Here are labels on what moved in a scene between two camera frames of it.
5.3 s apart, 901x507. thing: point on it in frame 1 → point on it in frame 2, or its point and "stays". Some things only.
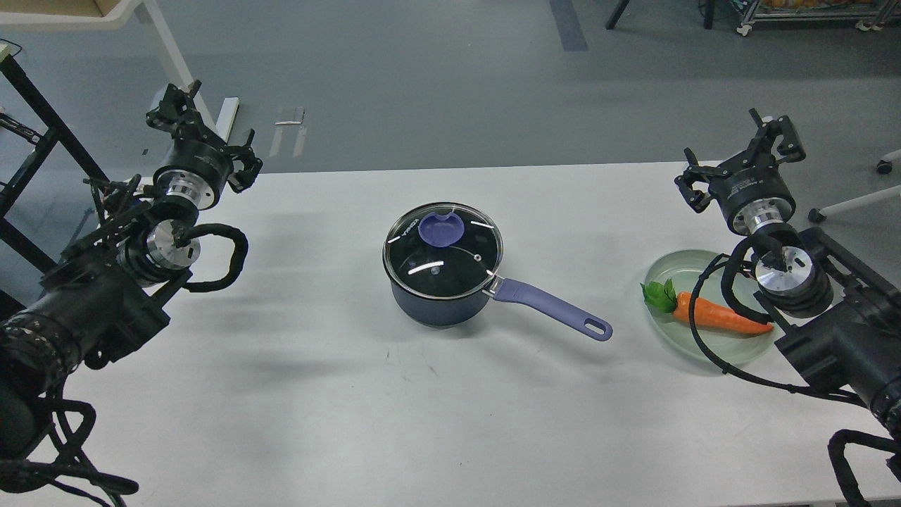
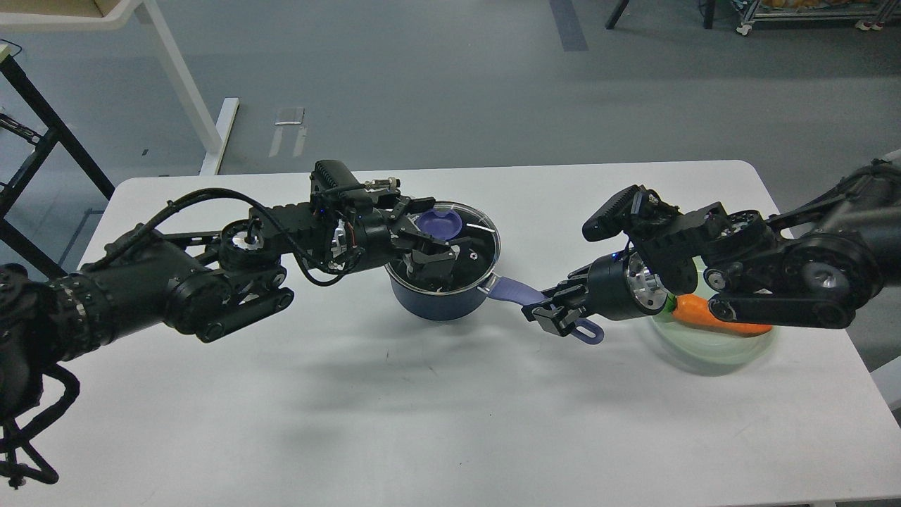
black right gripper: (753, 194) → (616, 289)
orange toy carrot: (663, 298) stays
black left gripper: (198, 170) → (361, 240)
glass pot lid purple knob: (440, 231) stays
